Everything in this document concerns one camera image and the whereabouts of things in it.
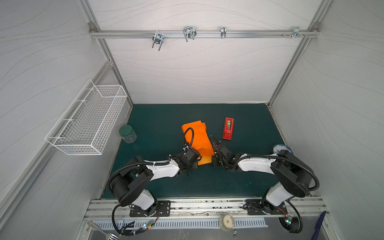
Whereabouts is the orange wrapping paper sheet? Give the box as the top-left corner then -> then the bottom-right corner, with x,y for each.
182,121 -> 215,166

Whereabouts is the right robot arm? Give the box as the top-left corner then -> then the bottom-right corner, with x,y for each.
211,139 -> 320,211

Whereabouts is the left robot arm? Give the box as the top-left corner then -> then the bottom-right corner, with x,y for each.
106,148 -> 202,216

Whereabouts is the red tape dispenser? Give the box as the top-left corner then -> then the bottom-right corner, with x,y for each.
222,117 -> 234,141

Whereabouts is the green table mat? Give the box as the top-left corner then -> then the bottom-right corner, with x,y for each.
112,104 -> 283,198

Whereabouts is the blue white ceramic bowl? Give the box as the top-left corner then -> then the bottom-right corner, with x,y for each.
273,144 -> 293,154

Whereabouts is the green lidded glass jar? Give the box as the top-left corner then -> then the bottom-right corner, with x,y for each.
119,125 -> 137,144

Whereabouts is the metal spatula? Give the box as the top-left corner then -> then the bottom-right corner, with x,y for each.
87,221 -> 120,240

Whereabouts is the metal U-bolt clamp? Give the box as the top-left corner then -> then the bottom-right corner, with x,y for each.
152,33 -> 164,51
183,27 -> 197,42

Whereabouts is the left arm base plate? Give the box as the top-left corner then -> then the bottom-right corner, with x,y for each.
130,201 -> 171,218

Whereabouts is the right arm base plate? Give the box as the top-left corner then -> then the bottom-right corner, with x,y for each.
242,199 -> 288,216

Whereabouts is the white vented cable duct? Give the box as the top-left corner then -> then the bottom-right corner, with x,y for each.
92,218 -> 268,231

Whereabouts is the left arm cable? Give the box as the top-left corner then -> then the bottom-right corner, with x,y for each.
111,203 -> 161,237

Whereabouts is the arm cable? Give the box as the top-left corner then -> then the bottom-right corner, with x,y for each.
111,203 -> 161,237
278,200 -> 304,234

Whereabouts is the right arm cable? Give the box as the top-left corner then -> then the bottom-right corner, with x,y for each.
278,200 -> 304,234

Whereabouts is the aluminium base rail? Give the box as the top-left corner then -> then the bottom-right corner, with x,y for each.
84,197 -> 328,220

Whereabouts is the white wire basket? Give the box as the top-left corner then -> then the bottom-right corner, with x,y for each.
45,80 -> 128,156

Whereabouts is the blue handled tool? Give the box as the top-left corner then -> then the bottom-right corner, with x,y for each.
311,211 -> 327,240

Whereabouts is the metal bracket with bolts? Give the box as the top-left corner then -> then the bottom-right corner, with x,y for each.
282,27 -> 309,39

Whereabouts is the aluminium crossbar rail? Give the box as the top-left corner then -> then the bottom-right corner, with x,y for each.
90,29 -> 321,39

